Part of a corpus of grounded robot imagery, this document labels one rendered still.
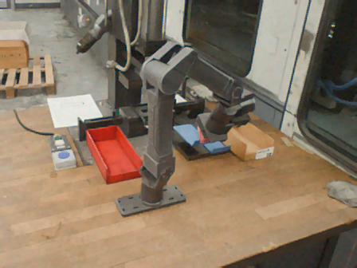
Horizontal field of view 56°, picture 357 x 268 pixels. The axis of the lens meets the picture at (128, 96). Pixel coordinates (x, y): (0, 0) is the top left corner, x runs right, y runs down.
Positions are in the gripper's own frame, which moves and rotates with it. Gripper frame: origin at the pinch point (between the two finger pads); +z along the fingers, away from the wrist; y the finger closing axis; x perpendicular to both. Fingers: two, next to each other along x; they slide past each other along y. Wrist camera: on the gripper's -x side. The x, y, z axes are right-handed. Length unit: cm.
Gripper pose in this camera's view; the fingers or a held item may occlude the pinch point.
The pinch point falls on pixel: (202, 140)
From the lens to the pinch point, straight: 115.2
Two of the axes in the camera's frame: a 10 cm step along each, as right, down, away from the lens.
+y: -2.8, -7.8, 5.5
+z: -2.1, 6.1, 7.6
